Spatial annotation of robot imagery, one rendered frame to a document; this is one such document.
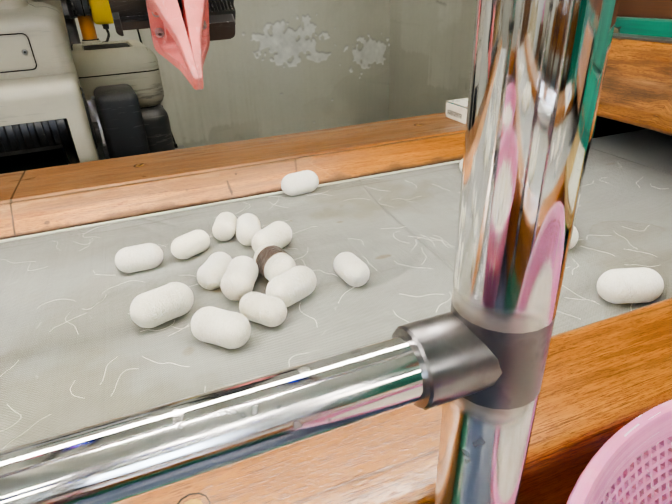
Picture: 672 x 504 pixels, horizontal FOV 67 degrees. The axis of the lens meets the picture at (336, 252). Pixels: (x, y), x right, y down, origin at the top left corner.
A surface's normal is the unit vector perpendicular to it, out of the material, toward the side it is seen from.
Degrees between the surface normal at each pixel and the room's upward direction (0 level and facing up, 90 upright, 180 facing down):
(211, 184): 45
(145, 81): 90
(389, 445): 0
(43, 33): 98
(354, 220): 0
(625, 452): 75
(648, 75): 67
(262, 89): 90
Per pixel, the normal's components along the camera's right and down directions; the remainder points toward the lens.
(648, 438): 0.50, 0.14
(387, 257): -0.04, -0.88
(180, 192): 0.23, -0.32
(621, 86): -0.87, -0.15
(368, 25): 0.42, 0.42
